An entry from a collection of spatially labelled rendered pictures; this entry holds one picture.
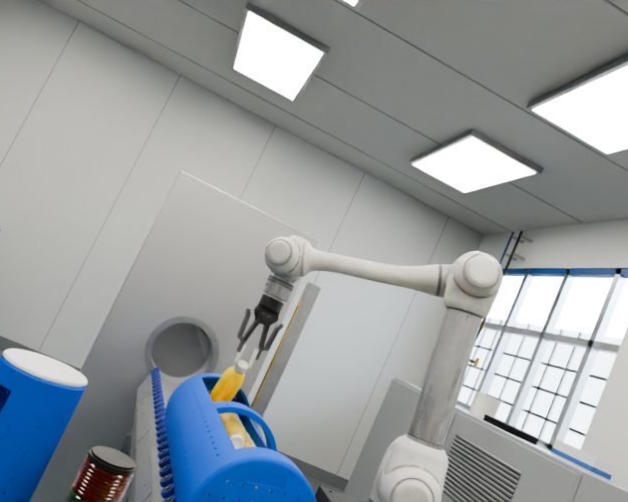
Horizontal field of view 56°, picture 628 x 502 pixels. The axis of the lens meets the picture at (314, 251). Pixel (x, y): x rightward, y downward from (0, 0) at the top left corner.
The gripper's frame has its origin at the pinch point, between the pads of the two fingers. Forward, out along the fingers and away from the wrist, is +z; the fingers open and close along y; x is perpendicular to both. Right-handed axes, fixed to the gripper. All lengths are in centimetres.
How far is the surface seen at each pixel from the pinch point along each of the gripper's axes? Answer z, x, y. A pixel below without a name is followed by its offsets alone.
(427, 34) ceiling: -205, -138, -50
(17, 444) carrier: 53, -12, 50
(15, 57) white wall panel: -139, -481, 236
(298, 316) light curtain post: -19, -77, -33
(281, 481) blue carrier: 15, 65, -2
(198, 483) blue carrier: 21, 64, 13
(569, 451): -15, -38, -165
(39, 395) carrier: 37, -12, 51
